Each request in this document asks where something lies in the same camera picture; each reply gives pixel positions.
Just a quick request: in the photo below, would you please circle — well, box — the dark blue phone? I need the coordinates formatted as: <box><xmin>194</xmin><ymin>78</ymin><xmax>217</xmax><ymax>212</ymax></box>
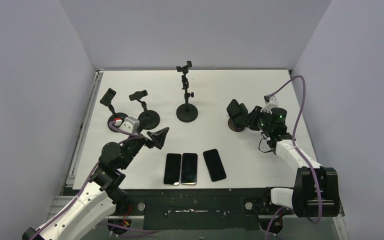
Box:
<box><xmin>226</xmin><ymin>99</ymin><xmax>248</xmax><ymax>128</ymax></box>

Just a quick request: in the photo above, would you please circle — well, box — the black phone stand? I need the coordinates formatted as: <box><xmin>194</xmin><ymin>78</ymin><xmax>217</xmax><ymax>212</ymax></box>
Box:
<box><xmin>129</xmin><ymin>89</ymin><xmax>161</xmax><ymax>130</ymax></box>
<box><xmin>99</xmin><ymin>88</ymin><xmax>128</xmax><ymax>132</ymax></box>

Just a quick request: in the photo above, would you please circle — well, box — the wooden base phone stand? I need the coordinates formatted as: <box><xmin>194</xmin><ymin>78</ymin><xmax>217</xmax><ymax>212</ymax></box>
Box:
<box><xmin>227</xmin><ymin>118</ymin><xmax>245</xmax><ymax>132</ymax></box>

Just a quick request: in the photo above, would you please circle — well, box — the tall phone stand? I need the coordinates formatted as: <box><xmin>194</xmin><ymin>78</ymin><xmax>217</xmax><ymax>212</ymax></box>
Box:
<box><xmin>176</xmin><ymin>60</ymin><xmax>199</xmax><ymax>123</ymax></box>

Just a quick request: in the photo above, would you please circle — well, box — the silver black phone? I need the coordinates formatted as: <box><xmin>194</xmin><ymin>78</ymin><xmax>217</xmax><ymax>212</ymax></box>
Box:
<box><xmin>163</xmin><ymin>153</ymin><xmax>182</xmax><ymax>186</ymax></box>

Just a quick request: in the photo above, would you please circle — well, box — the magenta edged phone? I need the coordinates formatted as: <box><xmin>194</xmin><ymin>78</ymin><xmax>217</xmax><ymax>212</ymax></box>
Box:
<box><xmin>180</xmin><ymin>153</ymin><xmax>198</xmax><ymax>185</ymax></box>

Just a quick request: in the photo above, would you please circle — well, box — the plain black phone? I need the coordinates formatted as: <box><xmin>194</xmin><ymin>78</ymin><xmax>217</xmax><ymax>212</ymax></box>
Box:
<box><xmin>203</xmin><ymin>149</ymin><xmax>227</xmax><ymax>182</ymax></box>

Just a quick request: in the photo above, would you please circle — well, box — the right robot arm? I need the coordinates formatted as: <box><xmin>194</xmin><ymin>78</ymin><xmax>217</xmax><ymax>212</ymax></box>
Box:
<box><xmin>239</xmin><ymin>106</ymin><xmax>340</xmax><ymax>219</ymax></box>

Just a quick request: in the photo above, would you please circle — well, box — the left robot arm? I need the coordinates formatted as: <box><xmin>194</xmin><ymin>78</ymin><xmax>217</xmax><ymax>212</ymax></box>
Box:
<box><xmin>21</xmin><ymin>127</ymin><xmax>170</xmax><ymax>240</ymax></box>

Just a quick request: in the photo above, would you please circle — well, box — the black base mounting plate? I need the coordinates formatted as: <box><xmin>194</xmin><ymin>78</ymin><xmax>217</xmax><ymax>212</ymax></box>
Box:
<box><xmin>126</xmin><ymin>187</ymin><xmax>279</xmax><ymax>231</ymax></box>

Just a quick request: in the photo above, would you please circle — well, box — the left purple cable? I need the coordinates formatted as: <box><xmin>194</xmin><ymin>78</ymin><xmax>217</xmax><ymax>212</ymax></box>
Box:
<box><xmin>29</xmin><ymin>120</ymin><xmax>143</xmax><ymax>240</ymax></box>

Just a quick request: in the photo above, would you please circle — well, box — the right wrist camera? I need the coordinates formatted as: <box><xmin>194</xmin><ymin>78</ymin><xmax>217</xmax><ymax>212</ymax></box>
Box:
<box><xmin>261</xmin><ymin>95</ymin><xmax>279</xmax><ymax>113</ymax></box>

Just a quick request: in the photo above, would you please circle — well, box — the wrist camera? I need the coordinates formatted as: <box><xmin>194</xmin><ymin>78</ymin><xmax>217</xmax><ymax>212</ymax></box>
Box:
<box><xmin>108</xmin><ymin>116</ymin><xmax>140</xmax><ymax>134</ymax></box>
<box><xmin>261</xmin><ymin>95</ymin><xmax>279</xmax><ymax>113</ymax></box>

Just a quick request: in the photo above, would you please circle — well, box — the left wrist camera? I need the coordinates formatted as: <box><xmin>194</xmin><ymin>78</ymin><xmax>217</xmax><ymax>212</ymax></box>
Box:
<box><xmin>108</xmin><ymin>116</ymin><xmax>140</xmax><ymax>134</ymax></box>

